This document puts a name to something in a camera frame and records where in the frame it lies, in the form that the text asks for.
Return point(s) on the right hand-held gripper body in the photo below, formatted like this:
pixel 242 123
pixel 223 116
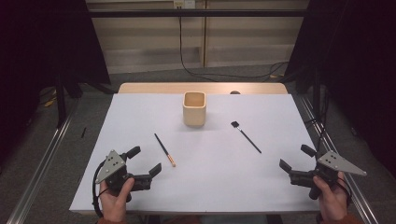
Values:
pixel 327 174

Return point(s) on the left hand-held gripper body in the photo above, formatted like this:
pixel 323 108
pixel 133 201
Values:
pixel 116 177

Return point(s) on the black brush with orange end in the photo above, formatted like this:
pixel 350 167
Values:
pixel 165 150

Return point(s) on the black brush with flat head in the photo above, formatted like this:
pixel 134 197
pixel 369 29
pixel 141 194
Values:
pixel 246 137

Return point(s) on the beige square cup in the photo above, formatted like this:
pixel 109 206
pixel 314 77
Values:
pixel 194 109

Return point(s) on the person's left hand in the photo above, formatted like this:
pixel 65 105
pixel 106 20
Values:
pixel 113 205

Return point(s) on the person's right hand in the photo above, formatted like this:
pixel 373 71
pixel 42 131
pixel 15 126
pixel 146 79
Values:
pixel 333 202

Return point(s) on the white table cover sheet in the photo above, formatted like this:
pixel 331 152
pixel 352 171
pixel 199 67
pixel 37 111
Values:
pixel 202 174

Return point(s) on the black metal stand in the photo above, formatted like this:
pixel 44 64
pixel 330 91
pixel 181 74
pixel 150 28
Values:
pixel 61 102
pixel 316 93

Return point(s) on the dark round table grommet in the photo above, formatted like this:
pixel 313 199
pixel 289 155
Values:
pixel 235 92

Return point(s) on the yellow floor item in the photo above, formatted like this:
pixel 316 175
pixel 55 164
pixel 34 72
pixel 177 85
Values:
pixel 49 102

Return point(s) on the black curtain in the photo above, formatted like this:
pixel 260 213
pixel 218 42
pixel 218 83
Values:
pixel 37 62
pixel 358 62

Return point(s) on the black horizontal bar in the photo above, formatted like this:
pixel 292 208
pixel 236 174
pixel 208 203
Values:
pixel 193 13

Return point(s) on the aluminium floor rail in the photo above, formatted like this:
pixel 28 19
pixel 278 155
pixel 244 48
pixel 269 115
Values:
pixel 361 202
pixel 40 174

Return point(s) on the white wall outlet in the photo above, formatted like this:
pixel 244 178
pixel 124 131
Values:
pixel 184 3

